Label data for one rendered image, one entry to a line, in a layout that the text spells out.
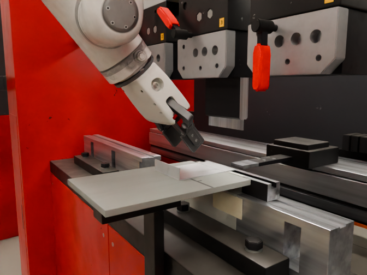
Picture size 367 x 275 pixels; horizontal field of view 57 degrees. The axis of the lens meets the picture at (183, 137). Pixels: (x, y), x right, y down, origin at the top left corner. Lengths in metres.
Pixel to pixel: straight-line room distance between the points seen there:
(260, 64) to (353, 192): 0.39
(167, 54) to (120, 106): 0.74
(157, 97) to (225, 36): 0.16
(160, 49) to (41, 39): 0.70
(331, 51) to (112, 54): 0.29
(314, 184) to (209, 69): 0.37
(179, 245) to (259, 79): 0.33
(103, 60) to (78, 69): 0.89
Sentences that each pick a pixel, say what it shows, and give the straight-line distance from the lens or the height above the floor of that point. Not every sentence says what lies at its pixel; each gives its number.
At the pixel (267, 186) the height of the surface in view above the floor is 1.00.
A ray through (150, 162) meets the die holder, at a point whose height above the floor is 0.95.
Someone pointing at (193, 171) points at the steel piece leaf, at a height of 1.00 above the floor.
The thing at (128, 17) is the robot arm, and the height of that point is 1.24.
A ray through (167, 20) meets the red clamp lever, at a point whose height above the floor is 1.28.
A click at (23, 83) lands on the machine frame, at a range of 1.36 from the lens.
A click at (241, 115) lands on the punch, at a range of 0.61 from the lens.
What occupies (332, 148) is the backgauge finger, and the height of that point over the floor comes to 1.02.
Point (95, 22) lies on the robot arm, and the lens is 0.43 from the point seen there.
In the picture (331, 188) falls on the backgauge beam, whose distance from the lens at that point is 0.80.
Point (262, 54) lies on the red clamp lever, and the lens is 0.48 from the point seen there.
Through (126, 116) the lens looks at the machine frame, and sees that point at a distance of 1.48.
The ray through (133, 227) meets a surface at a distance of 0.72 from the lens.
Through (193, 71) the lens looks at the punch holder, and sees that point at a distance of 0.66.
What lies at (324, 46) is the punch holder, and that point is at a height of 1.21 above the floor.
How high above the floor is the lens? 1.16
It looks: 9 degrees down
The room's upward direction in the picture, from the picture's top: straight up
